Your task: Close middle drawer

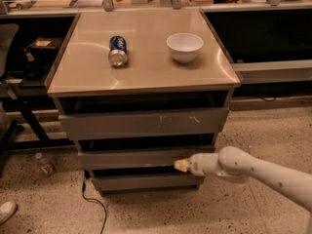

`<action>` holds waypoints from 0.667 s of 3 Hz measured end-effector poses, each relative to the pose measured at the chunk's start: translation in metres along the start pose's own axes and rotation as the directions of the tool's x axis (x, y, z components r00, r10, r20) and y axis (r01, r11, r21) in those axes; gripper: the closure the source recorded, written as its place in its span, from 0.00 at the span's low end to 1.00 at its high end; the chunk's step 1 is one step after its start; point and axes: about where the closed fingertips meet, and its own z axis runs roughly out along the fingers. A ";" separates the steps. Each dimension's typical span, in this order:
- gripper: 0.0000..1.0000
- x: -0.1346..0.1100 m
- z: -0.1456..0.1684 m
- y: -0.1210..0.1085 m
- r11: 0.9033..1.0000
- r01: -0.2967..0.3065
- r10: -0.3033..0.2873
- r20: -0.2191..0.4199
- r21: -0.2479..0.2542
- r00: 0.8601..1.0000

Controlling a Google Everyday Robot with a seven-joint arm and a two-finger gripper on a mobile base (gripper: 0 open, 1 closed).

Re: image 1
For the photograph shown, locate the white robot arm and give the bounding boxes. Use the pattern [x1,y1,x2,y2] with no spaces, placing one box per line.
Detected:
[174,146,312,234]

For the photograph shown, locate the blue soda can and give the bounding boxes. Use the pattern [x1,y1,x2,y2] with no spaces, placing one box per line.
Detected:
[108,36,128,67]

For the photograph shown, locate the grey top drawer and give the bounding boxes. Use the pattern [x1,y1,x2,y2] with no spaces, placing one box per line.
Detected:
[58,107,229,140]

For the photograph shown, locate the white shoe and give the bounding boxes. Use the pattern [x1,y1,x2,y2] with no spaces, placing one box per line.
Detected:
[0,201,18,225]

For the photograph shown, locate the yellow taped gripper finger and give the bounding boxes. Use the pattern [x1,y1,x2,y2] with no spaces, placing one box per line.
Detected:
[174,158,190,173]

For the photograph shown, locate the grey drawer cabinet beige top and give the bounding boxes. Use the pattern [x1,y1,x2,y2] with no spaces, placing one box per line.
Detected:
[43,7,243,197]

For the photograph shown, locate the black box with label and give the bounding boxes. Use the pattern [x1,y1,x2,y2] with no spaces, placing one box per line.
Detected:
[27,37,63,60]

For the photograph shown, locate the black floor cable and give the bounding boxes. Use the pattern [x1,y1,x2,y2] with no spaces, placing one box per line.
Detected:
[81,170,109,234]

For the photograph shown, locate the white bowl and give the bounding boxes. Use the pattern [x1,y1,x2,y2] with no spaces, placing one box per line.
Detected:
[167,33,204,63]

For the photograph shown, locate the grey bottom drawer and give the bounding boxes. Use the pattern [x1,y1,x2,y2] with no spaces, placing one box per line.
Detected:
[91,174,204,195]

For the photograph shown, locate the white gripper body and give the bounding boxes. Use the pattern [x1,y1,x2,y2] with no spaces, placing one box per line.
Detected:
[188,153,221,176]

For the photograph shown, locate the grey drawer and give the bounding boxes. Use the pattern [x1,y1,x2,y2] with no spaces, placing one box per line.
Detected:
[77,145,217,172]
[91,174,204,195]
[58,107,229,140]

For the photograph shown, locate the clear plastic bottle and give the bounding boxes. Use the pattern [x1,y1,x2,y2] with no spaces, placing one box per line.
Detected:
[35,152,55,176]

